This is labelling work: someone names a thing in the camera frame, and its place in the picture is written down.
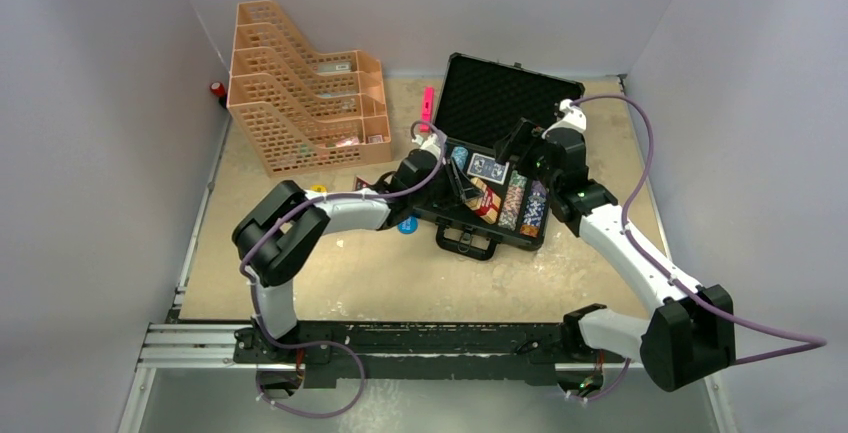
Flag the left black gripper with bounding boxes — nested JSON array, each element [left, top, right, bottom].
[[411, 159, 484, 211]]

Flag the red playing card deck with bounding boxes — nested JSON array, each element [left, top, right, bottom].
[[464, 177, 502, 225]]

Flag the blue playing card deck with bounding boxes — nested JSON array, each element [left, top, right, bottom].
[[467, 153, 510, 185]]

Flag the black poker chip case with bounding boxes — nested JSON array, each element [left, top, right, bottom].
[[414, 53, 588, 261]]

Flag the blue round button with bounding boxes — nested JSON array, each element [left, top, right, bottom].
[[397, 216, 419, 235]]

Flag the red triangular dealer token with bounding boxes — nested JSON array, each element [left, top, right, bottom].
[[353, 176, 370, 191]]

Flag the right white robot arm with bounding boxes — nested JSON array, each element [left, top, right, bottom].
[[494, 119, 736, 392]]

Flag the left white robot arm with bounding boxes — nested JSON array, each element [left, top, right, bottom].
[[231, 149, 483, 362]]

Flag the blue red chip row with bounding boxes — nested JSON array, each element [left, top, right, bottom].
[[451, 146, 469, 169]]

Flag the blue orange chip row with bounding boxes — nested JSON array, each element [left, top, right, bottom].
[[519, 181, 547, 238]]

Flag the pink marker pen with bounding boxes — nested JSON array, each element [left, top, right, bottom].
[[419, 86, 435, 122]]

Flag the orange plastic file organizer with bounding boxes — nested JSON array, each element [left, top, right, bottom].
[[226, 0, 392, 178]]

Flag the red emergency button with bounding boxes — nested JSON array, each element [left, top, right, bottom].
[[209, 82, 227, 101]]

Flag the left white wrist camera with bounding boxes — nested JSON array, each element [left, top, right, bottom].
[[412, 133, 444, 159]]

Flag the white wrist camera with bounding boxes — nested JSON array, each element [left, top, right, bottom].
[[412, 133, 444, 159], [542, 99, 587, 139]]

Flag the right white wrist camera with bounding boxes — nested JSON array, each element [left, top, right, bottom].
[[542, 99, 587, 139]]

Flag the black metal base rail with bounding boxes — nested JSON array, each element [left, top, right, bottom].
[[233, 320, 623, 388]]

